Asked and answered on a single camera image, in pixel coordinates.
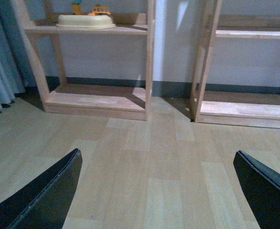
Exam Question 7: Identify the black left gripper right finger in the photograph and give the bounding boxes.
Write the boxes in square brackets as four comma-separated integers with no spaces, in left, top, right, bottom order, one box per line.
[233,151,280,229]

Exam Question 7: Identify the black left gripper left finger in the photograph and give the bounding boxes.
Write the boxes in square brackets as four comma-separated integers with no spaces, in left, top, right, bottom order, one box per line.
[0,148,83,229]

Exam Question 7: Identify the right wooden shelf unit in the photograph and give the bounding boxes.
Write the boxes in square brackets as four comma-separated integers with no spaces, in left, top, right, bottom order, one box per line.
[190,0,280,129]

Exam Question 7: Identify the grey curtain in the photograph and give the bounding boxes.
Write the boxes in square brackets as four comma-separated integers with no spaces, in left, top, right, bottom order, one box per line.
[0,0,36,113]

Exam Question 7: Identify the cream plastic basin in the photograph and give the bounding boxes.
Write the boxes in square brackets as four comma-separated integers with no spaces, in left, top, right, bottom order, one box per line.
[56,15,116,30]

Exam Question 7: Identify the yellow pineapple toy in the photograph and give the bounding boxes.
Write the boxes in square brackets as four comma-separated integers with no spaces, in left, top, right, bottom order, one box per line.
[71,0,83,15]

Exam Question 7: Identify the yellow toy vehicle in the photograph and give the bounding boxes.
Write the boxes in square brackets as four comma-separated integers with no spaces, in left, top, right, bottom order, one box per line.
[88,6,111,16]

